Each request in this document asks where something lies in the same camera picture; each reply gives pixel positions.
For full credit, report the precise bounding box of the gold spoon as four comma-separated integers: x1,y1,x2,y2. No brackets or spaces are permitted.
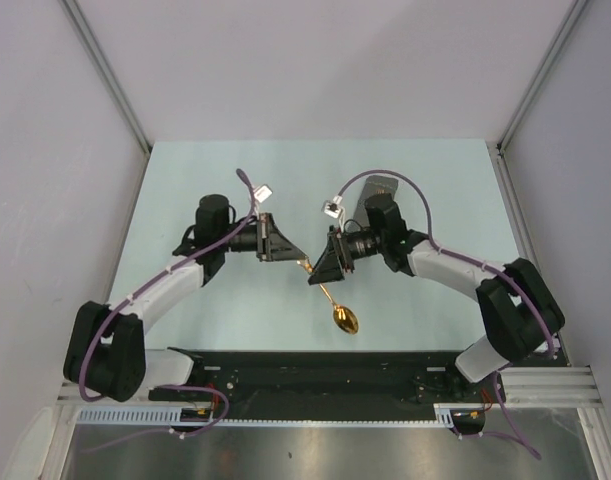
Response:
318,284,359,335

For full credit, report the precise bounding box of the right aluminium frame post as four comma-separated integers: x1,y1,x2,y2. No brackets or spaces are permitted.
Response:
497,0,591,151

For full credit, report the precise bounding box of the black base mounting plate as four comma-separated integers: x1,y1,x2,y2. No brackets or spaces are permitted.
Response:
148,351,478,420

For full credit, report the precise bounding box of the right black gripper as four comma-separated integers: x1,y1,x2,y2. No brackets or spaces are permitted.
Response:
309,225,386,285

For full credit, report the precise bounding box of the grey cloth napkin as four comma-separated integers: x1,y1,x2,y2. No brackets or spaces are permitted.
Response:
351,174,399,227

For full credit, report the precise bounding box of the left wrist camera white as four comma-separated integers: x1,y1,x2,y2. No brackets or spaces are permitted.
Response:
253,184,273,204

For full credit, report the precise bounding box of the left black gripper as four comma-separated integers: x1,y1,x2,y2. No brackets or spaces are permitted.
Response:
217,213,304,262

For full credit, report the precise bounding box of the left aluminium frame post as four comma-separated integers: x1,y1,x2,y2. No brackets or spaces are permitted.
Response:
59,0,153,154

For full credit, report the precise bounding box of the front aluminium frame rail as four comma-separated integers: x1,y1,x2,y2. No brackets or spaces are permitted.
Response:
54,364,606,409

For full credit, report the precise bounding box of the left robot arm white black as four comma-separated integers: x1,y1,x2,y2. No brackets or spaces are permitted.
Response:
63,194,307,402

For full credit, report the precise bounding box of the aluminium frame post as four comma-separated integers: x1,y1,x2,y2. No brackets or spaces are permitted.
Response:
497,0,591,151
59,0,153,154

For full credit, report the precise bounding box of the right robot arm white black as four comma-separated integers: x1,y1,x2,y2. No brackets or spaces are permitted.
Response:
308,193,565,401

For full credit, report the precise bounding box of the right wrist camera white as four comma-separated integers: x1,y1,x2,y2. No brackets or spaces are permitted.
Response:
322,196,345,222

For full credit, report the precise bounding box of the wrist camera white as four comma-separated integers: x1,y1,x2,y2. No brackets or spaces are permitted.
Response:
253,184,273,204
322,196,345,222

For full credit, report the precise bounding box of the white slotted cable duct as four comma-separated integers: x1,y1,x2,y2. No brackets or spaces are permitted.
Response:
76,404,485,429

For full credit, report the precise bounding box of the right aluminium side rail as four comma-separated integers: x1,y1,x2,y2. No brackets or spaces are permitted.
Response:
489,142,566,354

